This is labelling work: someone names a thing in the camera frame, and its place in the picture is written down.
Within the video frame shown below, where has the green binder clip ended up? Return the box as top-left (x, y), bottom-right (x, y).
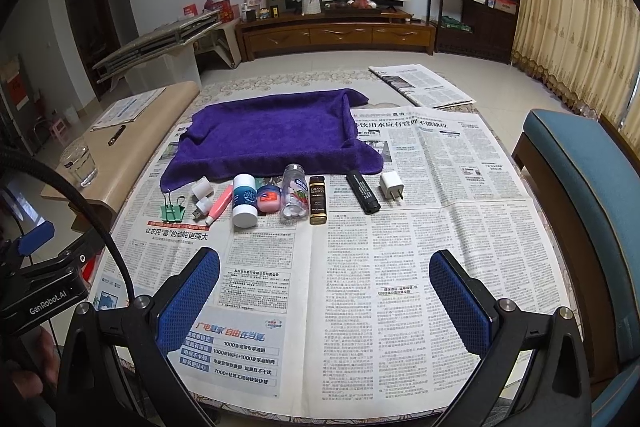
top-left (160, 192), bottom-right (186, 223)

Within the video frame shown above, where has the white USB night light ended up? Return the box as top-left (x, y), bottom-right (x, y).
top-left (192, 197), bottom-right (213, 221)

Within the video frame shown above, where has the pink correction pen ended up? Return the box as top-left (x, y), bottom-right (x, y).
top-left (205, 185), bottom-right (233, 227)

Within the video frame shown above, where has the white blue balm tube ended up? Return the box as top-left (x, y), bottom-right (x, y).
top-left (232, 173), bottom-right (257, 229)

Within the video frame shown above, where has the pink vaseline jar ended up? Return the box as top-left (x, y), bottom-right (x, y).
top-left (256, 184), bottom-right (281, 215)

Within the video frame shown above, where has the clear candy bottle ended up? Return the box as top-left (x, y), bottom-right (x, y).
top-left (280, 164), bottom-right (309, 223)

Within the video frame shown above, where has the white power adapter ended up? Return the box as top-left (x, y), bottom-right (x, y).
top-left (380, 171), bottom-right (405, 200)

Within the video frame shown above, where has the black rectangular stick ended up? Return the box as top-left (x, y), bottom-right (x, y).
top-left (346, 170), bottom-right (381, 215)

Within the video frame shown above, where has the small white pill bottle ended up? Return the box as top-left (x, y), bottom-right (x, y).
top-left (191, 176), bottom-right (214, 200)

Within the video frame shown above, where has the person's left hand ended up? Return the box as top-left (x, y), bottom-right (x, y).
top-left (11, 326), bottom-right (60, 400)

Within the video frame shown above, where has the glass cup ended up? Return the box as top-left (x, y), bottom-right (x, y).
top-left (61, 136), bottom-right (98, 187)

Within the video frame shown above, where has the spread newspaper on table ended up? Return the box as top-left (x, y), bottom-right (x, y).
top-left (114, 107), bottom-right (570, 421)

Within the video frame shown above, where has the beige wooden bench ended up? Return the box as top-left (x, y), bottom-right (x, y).
top-left (40, 80), bottom-right (202, 218)

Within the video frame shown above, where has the black pen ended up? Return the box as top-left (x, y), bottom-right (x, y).
top-left (107, 124), bottom-right (126, 146)

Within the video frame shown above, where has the blue cushioned chair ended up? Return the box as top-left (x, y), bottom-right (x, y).
top-left (512, 109), bottom-right (639, 426)

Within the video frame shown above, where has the purple towel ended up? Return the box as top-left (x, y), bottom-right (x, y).
top-left (160, 88), bottom-right (384, 193)

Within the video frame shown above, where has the paper sheet on bench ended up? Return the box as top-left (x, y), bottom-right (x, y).
top-left (90, 88), bottom-right (165, 131)

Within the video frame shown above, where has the folded newspaper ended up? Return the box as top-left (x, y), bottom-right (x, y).
top-left (369, 64), bottom-right (475, 108)

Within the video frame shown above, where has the folded grey table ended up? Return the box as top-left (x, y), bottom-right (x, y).
top-left (92, 10), bottom-right (222, 82)

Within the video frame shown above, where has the wooden TV cabinet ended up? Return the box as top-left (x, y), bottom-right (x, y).
top-left (235, 9), bottom-right (436, 62)

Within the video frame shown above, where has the beige curtain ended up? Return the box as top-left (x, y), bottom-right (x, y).
top-left (510, 0), bottom-right (640, 118)

